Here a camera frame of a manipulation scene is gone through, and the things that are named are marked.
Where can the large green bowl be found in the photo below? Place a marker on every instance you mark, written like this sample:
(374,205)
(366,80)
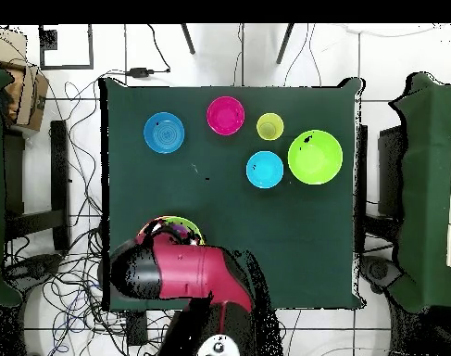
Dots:
(193,228)
(315,157)

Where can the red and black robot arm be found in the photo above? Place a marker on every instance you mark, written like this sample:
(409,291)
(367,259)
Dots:
(195,274)

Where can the large orange bowl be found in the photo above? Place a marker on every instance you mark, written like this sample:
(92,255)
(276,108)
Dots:
(145,223)

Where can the dark green tablecloth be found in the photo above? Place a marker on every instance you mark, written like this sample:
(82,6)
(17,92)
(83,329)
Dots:
(228,222)

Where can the black bench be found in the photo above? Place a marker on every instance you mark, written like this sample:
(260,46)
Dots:
(60,178)

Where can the blue bowl with ribbed bottom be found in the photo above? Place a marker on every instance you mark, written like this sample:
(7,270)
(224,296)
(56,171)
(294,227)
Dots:
(164,132)

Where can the black base with knob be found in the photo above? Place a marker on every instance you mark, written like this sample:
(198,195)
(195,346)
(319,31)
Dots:
(36,265)

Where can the small light blue bowl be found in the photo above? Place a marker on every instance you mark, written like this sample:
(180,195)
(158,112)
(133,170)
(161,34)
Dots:
(265,170)

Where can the red bowl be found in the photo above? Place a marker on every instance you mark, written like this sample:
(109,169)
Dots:
(225,115)

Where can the black power adapter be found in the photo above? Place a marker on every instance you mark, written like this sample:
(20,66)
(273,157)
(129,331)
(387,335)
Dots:
(140,72)

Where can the yellow ribbed cup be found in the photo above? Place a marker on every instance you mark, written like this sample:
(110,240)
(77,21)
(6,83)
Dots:
(270,127)

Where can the cardboard box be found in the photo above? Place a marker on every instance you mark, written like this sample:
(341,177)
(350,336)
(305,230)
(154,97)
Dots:
(28,96)

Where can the black stand leg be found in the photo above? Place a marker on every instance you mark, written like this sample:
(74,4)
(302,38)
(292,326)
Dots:
(188,39)
(285,42)

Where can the grey chair base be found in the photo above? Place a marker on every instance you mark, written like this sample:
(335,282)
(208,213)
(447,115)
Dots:
(380,270)

